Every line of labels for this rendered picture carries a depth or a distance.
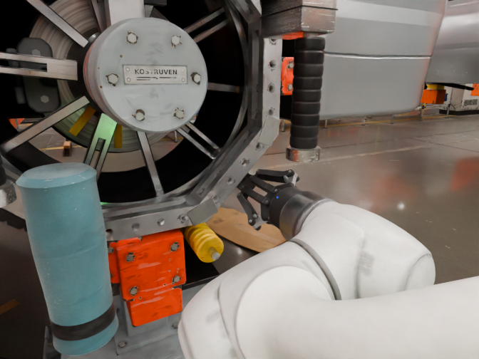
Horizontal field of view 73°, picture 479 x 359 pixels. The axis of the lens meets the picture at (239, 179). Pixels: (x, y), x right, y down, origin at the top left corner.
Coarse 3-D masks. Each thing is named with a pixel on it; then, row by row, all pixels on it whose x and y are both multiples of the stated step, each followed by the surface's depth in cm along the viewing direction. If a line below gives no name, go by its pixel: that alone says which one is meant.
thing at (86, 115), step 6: (90, 108) 65; (84, 114) 65; (90, 114) 66; (78, 120) 65; (84, 120) 65; (78, 126) 65; (120, 126) 69; (72, 132) 65; (78, 132) 66; (120, 132) 69; (114, 138) 69; (120, 138) 70; (114, 144) 70; (120, 144) 70
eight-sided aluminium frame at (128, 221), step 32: (256, 0) 55; (256, 32) 61; (256, 64) 63; (256, 96) 65; (256, 128) 64; (224, 160) 65; (256, 160) 64; (192, 192) 65; (224, 192) 62; (128, 224) 56; (160, 224) 59; (192, 224) 61
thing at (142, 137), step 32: (32, 0) 49; (96, 0) 53; (192, 0) 70; (224, 0) 61; (64, 32) 52; (224, 32) 68; (64, 64) 54; (224, 64) 74; (224, 96) 76; (0, 128) 60; (32, 128) 54; (96, 128) 59; (192, 128) 67; (224, 128) 73; (32, 160) 63; (96, 160) 61; (160, 160) 85; (192, 160) 75; (128, 192) 68; (160, 192) 67
